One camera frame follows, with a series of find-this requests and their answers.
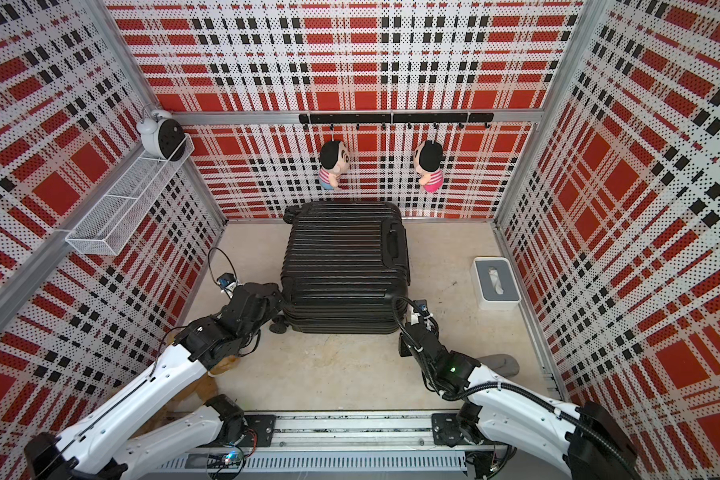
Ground white alarm clock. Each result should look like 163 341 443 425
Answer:
136 109 186 161

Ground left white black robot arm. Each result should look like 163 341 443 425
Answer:
24 283 283 479

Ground black wall hook rail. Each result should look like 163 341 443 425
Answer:
298 112 495 126

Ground left hanging plush doll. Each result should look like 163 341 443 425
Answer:
318 140 349 190

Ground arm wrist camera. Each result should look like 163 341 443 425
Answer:
408 299 430 324
215 272 238 297

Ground brown teddy bear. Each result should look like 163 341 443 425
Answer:
132 356 239 438

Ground hanging plush doll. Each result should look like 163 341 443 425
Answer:
413 140 444 193
318 140 349 190

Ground grey flat stone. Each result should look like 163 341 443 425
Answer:
479 354 520 378

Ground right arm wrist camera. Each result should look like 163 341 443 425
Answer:
408 299 430 324

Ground white wire mesh shelf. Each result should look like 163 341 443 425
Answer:
65 135 194 256

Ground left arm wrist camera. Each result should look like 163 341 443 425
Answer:
215 272 238 297

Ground black hard-shell suitcase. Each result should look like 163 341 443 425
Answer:
270 201 411 335

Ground right hanging plush doll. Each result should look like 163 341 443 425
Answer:
413 140 444 193

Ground white grey tissue box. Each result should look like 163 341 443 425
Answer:
470 256 521 311

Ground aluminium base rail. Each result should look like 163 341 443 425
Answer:
95 409 601 480

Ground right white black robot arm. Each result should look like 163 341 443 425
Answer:
392 296 640 479

